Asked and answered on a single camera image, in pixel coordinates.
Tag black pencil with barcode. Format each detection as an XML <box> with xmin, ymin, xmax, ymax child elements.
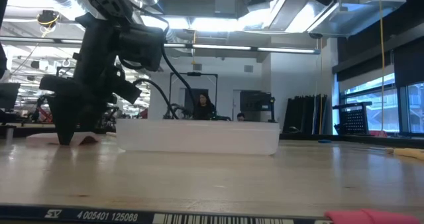
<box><xmin>0</xmin><ymin>203</ymin><xmax>332</xmax><ymax>224</ymax></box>

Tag yellow handled scissors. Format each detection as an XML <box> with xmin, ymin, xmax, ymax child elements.
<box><xmin>384</xmin><ymin>146</ymin><xmax>424</xmax><ymax>161</ymax></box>

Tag black folded curtain panels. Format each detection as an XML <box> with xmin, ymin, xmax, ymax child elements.
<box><xmin>283</xmin><ymin>93</ymin><xmax>332</xmax><ymax>135</ymax></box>

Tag yellow hanging cable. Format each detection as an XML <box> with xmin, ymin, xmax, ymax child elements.
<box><xmin>378</xmin><ymin>0</ymin><xmax>387</xmax><ymax>132</ymax></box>

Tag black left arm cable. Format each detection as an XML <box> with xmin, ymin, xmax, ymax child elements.
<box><xmin>132</xmin><ymin>78</ymin><xmax>182</xmax><ymax>121</ymax></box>
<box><xmin>131</xmin><ymin>0</ymin><xmax>198</xmax><ymax>119</ymax></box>

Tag yellow black cable reel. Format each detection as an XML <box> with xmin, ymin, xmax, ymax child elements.
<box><xmin>36</xmin><ymin>9</ymin><xmax>61</xmax><ymax>29</ymax></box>

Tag black aluminium table frame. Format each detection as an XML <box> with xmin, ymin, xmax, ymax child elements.
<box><xmin>0</xmin><ymin>124</ymin><xmax>424</xmax><ymax>149</ymax></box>

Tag pink soft object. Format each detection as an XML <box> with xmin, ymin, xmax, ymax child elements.
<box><xmin>323</xmin><ymin>208</ymin><xmax>424</xmax><ymax>224</ymax></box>

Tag clear plastic pencil box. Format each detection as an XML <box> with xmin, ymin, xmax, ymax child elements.
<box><xmin>115</xmin><ymin>118</ymin><xmax>281</xmax><ymax>156</ymax></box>

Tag small grey post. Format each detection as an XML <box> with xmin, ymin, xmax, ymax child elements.
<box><xmin>4</xmin><ymin>124</ymin><xmax>16</xmax><ymax>142</ymax></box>

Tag black perforated cart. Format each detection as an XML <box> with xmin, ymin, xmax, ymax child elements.
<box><xmin>332</xmin><ymin>101</ymin><xmax>373</xmax><ymax>136</ymax></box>

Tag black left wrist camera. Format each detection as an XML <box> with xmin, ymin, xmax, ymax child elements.
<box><xmin>111</xmin><ymin>68</ymin><xmax>143</xmax><ymax>105</ymax></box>

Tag black equipment on stand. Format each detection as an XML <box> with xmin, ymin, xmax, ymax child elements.
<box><xmin>240</xmin><ymin>90</ymin><xmax>278</xmax><ymax>123</ymax></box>

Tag yellow green crayon box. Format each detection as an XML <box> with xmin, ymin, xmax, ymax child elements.
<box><xmin>25</xmin><ymin>131</ymin><xmax>101</xmax><ymax>147</ymax></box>

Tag black monitor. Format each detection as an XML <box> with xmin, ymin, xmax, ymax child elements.
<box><xmin>0</xmin><ymin>83</ymin><xmax>21</xmax><ymax>111</ymax></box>

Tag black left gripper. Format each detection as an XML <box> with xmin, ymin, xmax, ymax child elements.
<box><xmin>38</xmin><ymin>11</ymin><xmax>121</xmax><ymax>146</ymax></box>

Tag grey ceiling box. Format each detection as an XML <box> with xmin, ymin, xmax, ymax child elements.
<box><xmin>214</xmin><ymin>0</ymin><xmax>238</xmax><ymax>15</ymax></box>

